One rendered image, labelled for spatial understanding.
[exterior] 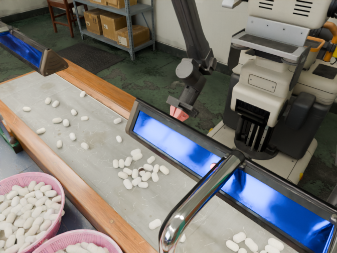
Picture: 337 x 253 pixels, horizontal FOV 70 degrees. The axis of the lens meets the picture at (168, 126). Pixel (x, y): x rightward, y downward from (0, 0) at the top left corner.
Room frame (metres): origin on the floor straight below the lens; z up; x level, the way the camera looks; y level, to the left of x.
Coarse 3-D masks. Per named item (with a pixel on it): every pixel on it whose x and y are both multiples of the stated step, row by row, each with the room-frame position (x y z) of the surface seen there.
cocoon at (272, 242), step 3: (270, 240) 0.27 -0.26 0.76; (273, 240) 0.27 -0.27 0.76; (276, 240) 0.27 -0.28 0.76; (270, 243) 0.27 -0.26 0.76; (273, 243) 0.27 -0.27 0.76; (276, 243) 0.27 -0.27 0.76; (279, 243) 0.27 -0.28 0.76; (273, 246) 0.26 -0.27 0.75; (276, 246) 0.26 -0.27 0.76; (279, 246) 0.26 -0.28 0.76; (282, 246) 0.26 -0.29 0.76; (279, 249) 0.25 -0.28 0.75; (282, 249) 0.25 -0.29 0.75
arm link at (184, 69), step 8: (184, 64) 0.67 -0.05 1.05; (192, 64) 0.66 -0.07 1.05; (200, 64) 0.70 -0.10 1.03; (208, 64) 0.72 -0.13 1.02; (216, 64) 0.74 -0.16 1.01; (176, 72) 0.66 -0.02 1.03; (184, 72) 0.65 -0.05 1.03; (192, 72) 0.64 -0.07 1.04; (208, 72) 0.71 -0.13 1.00; (184, 80) 0.64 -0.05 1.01; (192, 80) 0.65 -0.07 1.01
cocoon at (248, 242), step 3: (246, 240) 0.27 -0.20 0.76; (249, 240) 0.27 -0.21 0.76; (252, 240) 0.27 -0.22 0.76; (246, 243) 0.27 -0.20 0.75; (249, 243) 0.27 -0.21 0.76; (252, 243) 0.27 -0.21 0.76; (255, 243) 0.27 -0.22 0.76; (249, 246) 0.26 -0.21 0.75; (252, 246) 0.26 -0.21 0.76; (255, 246) 0.26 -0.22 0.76; (252, 249) 0.25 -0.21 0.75; (255, 249) 0.25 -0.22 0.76
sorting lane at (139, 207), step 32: (0, 96) 0.96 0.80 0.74; (32, 96) 0.96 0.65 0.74; (64, 96) 0.96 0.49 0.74; (32, 128) 0.73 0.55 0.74; (64, 128) 0.73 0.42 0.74; (96, 128) 0.73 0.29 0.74; (64, 160) 0.56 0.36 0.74; (96, 160) 0.56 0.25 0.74; (160, 160) 0.56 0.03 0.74; (128, 192) 0.43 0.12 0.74; (160, 192) 0.43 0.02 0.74; (160, 224) 0.33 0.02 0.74; (192, 224) 0.33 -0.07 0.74; (224, 224) 0.33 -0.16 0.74; (256, 224) 0.33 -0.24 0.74
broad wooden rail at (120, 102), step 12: (60, 72) 1.16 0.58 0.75; (72, 72) 1.14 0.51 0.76; (84, 72) 1.14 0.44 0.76; (72, 84) 1.07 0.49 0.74; (84, 84) 1.03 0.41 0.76; (96, 84) 1.02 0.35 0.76; (108, 84) 1.02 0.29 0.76; (96, 96) 0.94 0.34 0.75; (108, 96) 0.92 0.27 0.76; (120, 96) 0.92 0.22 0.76; (132, 96) 0.92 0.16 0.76; (120, 108) 0.84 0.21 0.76
